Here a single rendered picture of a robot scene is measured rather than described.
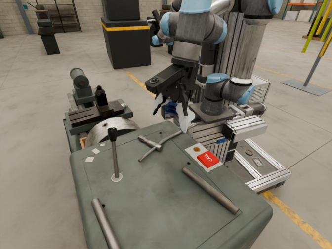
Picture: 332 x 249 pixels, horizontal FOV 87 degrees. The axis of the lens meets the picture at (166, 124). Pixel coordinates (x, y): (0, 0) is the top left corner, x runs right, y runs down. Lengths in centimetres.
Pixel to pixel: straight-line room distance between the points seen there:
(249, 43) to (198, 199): 70
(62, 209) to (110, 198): 167
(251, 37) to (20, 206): 248
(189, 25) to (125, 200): 51
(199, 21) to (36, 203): 228
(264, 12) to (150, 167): 75
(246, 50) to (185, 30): 50
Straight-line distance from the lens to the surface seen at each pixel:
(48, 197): 240
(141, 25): 572
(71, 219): 214
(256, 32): 93
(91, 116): 153
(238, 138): 118
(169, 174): 62
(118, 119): 94
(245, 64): 96
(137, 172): 63
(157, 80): 46
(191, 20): 49
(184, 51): 49
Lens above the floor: 174
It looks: 36 degrees down
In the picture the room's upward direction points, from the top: straight up
